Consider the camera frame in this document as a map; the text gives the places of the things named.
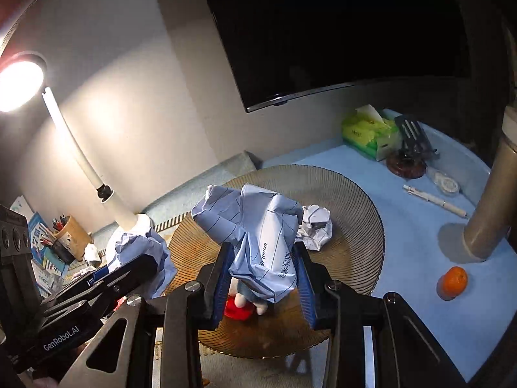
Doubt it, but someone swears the black slotted spatula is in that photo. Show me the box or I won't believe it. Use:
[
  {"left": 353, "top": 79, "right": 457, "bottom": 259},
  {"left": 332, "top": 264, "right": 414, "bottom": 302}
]
[{"left": 394, "top": 115, "right": 439, "bottom": 160}]

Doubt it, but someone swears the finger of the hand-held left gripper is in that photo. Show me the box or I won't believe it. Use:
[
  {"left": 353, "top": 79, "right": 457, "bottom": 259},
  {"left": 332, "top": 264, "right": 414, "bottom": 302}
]
[
  {"left": 42, "top": 282, "right": 142, "bottom": 321},
  {"left": 40, "top": 255, "right": 158, "bottom": 308}
]

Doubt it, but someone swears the orange tangerine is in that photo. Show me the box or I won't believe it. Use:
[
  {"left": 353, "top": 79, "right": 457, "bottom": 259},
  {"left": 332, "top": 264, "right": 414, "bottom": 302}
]
[{"left": 436, "top": 266, "right": 469, "bottom": 302}]

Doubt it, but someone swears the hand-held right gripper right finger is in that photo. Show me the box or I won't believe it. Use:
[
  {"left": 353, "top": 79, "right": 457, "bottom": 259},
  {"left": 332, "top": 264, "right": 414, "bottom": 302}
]
[{"left": 293, "top": 242, "right": 469, "bottom": 388}]

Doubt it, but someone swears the patterned woven mat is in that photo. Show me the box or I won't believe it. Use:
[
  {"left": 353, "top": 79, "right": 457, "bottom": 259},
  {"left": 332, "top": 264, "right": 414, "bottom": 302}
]
[{"left": 81, "top": 151, "right": 340, "bottom": 388}]

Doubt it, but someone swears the crumpled white paper ball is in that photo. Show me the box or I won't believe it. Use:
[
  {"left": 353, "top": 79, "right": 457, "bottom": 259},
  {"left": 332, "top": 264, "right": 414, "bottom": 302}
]
[
  {"left": 297, "top": 204, "right": 334, "bottom": 251},
  {"left": 83, "top": 243, "right": 101, "bottom": 267}
]

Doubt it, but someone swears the bamboo pen holder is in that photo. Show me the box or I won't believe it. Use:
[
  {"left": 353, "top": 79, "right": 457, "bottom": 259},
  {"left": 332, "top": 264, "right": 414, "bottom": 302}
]
[{"left": 52, "top": 215, "right": 94, "bottom": 263}]

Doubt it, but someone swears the black mesh pen holder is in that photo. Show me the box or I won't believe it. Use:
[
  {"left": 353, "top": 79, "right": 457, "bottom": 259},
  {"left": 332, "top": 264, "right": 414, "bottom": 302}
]
[{"left": 48, "top": 238, "right": 77, "bottom": 265}]

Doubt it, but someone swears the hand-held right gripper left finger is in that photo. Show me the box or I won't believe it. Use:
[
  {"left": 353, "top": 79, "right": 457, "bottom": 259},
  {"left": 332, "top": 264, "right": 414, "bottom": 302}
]
[{"left": 67, "top": 242, "right": 236, "bottom": 388}]

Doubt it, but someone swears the blue table cover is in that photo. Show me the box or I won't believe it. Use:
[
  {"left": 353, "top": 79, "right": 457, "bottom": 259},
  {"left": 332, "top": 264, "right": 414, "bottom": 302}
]
[{"left": 258, "top": 108, "right": 493, "bottom": 384}]

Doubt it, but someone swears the green tissue box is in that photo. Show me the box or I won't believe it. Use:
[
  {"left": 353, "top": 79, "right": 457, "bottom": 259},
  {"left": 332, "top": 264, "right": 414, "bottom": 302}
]
[{"left": 341, "top": 104, "right": 400, "bottom": 162}]

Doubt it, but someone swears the brown round dish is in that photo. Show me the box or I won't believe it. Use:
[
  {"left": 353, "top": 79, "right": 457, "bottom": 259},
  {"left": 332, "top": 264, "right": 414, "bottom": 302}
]
[{"left": 385, "top": 151, "right": 428, "bottom": 179}]

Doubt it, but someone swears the white pen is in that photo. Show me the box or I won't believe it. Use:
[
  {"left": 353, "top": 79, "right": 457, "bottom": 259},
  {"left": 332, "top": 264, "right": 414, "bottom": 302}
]
[{"left": 403, "top": 185, "right": 468, "bottom": 219}]

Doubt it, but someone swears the clear tape roll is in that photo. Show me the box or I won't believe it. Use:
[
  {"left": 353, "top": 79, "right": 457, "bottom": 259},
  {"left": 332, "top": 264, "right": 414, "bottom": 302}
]
[{"left": 428, "top": 170, "right": 461, "bottom": 195}]

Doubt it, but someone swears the beige cylindrical bottle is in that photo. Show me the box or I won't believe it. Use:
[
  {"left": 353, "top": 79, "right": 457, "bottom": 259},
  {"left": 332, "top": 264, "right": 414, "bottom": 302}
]
[{"left": 462, "top": 105, "right": 517, "bottom": 261}]

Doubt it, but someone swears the white desk lamp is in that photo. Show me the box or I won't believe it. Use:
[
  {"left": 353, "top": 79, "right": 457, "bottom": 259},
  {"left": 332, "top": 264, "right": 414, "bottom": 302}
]
[{"left": 0, "top": 50, "right": 156, "bottom": 235}]

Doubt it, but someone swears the blue lined paper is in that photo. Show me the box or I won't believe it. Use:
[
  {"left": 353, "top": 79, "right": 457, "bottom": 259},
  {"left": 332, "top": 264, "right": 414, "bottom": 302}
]
[
  {"left": 106, "top": 226, "right": 177, "bottom": 300},
  {"left": 191, "top": 184, "right": 304, "bottom": 304}
]

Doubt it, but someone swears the black flat screen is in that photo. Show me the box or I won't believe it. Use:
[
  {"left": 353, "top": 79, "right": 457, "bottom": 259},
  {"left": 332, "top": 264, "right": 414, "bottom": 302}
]
[{"left": 193, "top": 0, "right": 473, "bottom": 113}]

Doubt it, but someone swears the row of upright books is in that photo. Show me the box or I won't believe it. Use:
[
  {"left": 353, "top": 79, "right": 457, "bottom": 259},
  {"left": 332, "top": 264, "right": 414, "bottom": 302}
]
[{"left": 8, "top": 196, "right": 69, "bottom": 296}]

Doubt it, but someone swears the small red white toy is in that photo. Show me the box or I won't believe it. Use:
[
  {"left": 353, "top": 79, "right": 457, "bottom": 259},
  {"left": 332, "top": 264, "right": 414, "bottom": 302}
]
[{"left": 224, "top": 281, "right": 269, "bottom": 322}]

